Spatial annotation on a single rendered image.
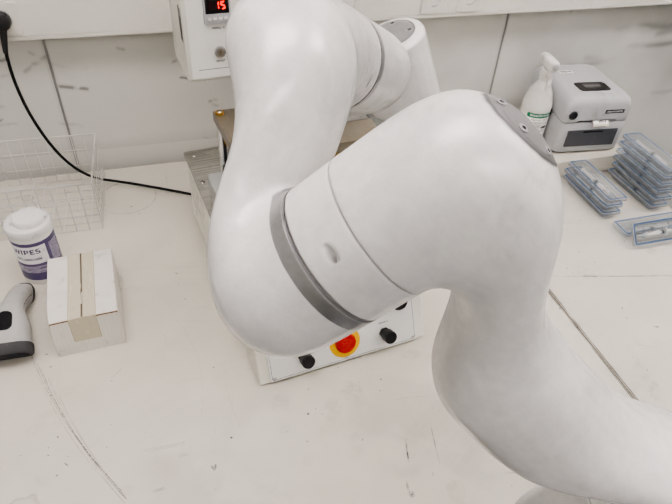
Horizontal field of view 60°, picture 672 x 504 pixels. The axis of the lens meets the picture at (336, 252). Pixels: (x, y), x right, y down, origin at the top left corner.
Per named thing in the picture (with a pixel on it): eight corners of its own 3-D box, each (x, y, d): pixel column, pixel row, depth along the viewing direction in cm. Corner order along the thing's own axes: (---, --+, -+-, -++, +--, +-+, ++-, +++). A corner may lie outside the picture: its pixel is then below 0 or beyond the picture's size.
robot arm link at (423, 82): (375, 143, 80) (442, 134, 77) (344, 60, 71) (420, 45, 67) (383, 105, 85) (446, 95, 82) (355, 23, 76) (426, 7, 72)
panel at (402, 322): (270, 382, 106) (254, 286, 101) (415, 338, 116) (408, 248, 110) (273, 387, 104) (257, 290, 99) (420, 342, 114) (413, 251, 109)
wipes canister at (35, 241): (25, 261, 128) (3, 205, 118) (68, 255, 130) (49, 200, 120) (21, 288, 121) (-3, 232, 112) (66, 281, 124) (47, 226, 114)
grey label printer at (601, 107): (517, 114, 182) (532, 61, 171) (575, 112, 185) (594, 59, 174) (553, 156, 164) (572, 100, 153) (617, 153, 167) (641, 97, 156)
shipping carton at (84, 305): (59, 289, 122) (47, 256, 116) (124, 279, 125) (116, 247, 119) (53, 358, 108) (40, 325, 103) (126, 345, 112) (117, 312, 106)
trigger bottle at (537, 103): (508, 133, 173) (530, 50, 156) (534, 133, 174) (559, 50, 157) (518, 149, 166) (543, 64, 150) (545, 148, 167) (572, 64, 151)
